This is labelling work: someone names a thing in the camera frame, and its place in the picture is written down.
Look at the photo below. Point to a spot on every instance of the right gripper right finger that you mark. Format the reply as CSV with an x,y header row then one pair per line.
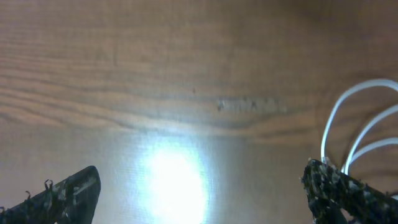
x,y
334,197

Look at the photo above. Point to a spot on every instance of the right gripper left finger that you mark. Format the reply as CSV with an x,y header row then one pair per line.
x,y
71,201

